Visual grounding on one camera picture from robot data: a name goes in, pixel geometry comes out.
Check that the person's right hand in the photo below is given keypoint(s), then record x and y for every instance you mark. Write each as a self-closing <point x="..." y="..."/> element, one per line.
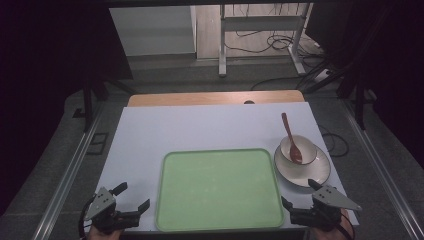
<point x="348" y="226"/>

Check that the white plate with dark rim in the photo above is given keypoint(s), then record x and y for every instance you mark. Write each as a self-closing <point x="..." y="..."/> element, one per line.
<point x="310" y="173"/>

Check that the white bowl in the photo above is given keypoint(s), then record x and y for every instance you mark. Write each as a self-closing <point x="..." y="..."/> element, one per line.
<point x="305" y="145"/>

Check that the person's left hand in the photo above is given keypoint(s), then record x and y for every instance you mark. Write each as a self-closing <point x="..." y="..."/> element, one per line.
<point x="103" y="235"/>

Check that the wooden table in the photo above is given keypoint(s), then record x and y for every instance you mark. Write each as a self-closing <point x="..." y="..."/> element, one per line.
<point x="200" y="98"/>

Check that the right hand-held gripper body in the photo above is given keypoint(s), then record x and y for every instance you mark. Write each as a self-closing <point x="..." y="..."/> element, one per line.
<point x="328" y="206"/>

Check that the grey cabinet panel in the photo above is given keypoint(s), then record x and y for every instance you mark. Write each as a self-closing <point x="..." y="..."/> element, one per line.
<point x="151" y="31"/>

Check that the brown wooden spoon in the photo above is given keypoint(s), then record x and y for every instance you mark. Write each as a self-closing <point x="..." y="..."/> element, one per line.
<point x="289" y="131"/>

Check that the white table cover board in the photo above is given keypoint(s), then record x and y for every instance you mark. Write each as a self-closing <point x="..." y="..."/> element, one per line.
<point x="200" y="128"/>

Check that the white metal desk frame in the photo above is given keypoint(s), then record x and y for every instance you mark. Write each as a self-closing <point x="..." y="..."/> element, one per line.
<point x="260" y="23"/>

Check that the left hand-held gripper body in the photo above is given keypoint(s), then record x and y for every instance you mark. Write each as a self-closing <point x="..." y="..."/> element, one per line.
<point x="101" y="203"/>

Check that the white power strip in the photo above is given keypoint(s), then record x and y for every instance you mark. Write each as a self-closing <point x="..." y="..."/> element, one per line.
<point x="322" y="75"/>

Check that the black metal stand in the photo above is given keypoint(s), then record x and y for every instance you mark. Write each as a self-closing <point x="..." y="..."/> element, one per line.
<point x="359" y="100"/>
<point x="88" y="103"/>

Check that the green plastic tray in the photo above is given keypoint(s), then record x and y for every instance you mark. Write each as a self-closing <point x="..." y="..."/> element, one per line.
<point x="218" y="190"/>

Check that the aluminium floor rail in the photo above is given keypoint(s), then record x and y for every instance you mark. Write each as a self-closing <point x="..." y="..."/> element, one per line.
<point x="68" y="173"/>
<point x="383" y="173"/>

